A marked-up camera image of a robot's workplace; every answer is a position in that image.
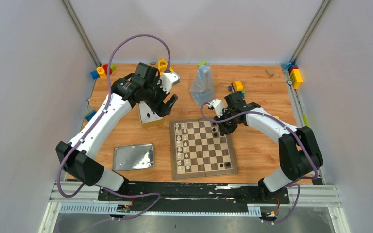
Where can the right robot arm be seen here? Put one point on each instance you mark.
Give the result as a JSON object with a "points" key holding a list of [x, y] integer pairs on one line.
{"points": [[299, 153]]}

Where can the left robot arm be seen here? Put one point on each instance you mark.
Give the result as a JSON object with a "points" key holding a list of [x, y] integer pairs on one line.
{"points": [[145, 85]]}

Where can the small wooden block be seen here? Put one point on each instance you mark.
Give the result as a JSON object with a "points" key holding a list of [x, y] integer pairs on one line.
{"points": [[270, 73]]}

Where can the wooden chess board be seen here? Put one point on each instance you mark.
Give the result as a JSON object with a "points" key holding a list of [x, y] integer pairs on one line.
{"points": [[199, 150]]}

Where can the blue cube block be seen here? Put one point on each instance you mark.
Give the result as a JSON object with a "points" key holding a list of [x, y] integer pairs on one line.
{"points": [[94, 74]]}

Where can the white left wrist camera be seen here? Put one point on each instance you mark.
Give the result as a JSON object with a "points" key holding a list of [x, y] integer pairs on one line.
{"points": [[168, 80]]}

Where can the yellow cylinder block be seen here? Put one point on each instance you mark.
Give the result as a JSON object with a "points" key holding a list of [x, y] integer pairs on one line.
{"points": [[101, 72]]}

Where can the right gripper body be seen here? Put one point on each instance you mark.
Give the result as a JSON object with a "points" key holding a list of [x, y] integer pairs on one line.
{"points": [[228, 125]]}

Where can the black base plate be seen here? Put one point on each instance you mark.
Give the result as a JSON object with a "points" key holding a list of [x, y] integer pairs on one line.
{"points": [[247, 193]]}

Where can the grey lego brick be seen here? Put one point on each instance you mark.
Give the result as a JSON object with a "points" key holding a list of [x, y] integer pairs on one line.
{"points": [[87, 111]]}

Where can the toy car blocks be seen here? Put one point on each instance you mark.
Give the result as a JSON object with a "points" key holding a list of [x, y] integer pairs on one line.
{"points": [[237, 86]]}

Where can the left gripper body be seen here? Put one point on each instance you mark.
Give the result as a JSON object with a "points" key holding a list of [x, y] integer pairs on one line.
{"points": [[160, 104]]}

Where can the stacked coloured bricks corner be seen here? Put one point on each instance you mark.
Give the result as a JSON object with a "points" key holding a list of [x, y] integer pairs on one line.
{"points": [[295, 74]]}

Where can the clear bubble wrap bag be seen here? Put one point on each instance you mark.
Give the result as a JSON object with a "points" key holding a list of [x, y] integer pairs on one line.
{"points": [[202, 89]]}

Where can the green block behind bag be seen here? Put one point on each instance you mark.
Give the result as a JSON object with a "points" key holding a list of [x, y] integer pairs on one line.
{"points": [[202, 63]]}

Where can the silver metal tin box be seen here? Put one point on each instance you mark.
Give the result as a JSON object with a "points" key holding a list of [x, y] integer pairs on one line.
{"points": [[147, 122]]}

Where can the yellow trapezoid toy block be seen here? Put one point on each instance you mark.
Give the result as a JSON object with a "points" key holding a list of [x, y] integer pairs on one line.
{"points": [[162, 66]]}

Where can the blue lego brick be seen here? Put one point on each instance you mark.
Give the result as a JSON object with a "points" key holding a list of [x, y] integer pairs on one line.
{"points": [[89, 116]]}

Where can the silver tin lid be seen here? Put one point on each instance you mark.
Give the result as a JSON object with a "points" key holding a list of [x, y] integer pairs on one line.
{"points": [[133, 157]]}

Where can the red cylinder block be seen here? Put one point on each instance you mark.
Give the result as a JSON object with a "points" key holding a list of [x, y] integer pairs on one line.
{"points": [[107, 69]]}

